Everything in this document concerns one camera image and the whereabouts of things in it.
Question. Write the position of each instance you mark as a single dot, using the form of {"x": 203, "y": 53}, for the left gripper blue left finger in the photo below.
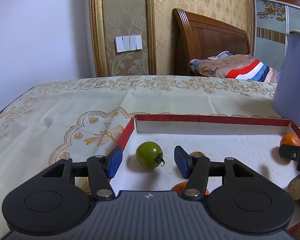
{"x": 101, "y": 169}

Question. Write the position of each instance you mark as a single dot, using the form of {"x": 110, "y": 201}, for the orange mandarin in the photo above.
{"x": 179, "y": 187}
{"x": 290, "y": 139}

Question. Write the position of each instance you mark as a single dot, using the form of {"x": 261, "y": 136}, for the dark sugarcane piece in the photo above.
{"x": 294, "y": 188}

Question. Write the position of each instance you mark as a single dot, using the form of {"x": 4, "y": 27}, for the white wall switch panel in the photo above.
{"x": 128, "y": 43}

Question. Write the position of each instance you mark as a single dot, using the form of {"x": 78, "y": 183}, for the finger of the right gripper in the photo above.
{"x": 289, "y": 151}

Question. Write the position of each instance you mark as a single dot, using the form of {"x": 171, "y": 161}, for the floral sliding wardrobe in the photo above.
{"x": 273, "y": 20}

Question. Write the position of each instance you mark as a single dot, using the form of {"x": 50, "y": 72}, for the lavender electric kettle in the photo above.
{"x": 286, "y": 99}

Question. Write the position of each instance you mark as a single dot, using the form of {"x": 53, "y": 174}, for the striped bedding pile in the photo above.
{"x": 229, "y": 66}

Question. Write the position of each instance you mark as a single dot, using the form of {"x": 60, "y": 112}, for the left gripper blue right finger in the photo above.
{"x": 195, "y": 170}

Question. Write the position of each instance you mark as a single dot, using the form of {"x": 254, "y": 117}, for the green tomato with stem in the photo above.
{"x": 150, "y": 155}

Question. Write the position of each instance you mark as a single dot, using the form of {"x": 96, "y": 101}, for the wooden bed headboard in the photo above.
{"x": 200, "y": 37}

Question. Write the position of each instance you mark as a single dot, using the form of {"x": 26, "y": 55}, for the red cardboard tray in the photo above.
{"x": 253, "y": 141}

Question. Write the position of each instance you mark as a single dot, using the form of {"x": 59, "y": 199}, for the gold ornate wall frame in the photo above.
{"x": 107, "y": 19}

